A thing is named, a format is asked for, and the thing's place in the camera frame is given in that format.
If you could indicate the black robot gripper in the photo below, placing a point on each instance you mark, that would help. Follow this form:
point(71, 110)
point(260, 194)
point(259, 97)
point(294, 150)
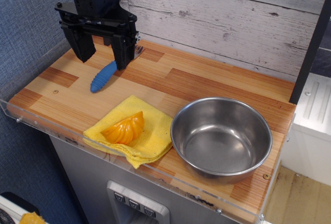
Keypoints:
point(83, 19)

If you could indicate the stainless steel bowl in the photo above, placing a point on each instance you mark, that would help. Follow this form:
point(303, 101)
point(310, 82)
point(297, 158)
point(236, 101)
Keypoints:
point(221, 139)

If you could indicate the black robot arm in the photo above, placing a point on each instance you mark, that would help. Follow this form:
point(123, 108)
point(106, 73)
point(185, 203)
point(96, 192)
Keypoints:
point(83, 19)

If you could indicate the orange plastic shell toy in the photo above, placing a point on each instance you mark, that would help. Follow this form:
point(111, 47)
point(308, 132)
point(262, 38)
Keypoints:
point(126, 130)

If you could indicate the yellow folded cloth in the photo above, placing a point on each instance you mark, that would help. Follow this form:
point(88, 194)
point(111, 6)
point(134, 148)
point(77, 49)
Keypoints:
point(152, 144)

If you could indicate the clear acrylic table guard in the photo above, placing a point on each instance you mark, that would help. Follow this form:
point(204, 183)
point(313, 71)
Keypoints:
point(52, 94)

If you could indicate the grey cabinet dispenser panel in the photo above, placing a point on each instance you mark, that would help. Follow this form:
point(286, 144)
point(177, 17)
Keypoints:
point(129, 206)

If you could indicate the orange object bottom left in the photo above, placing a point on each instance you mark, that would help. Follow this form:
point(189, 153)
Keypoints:
point(31, 218)

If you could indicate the white ribbed appliance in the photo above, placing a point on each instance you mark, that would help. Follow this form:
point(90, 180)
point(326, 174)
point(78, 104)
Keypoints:
point(307, 149)

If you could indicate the blue handled fork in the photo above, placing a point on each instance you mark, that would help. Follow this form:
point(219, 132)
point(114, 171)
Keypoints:
point(103, 77)

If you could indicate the black vertical post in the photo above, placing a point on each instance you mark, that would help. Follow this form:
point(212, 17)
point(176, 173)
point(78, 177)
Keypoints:
point(313, 47)

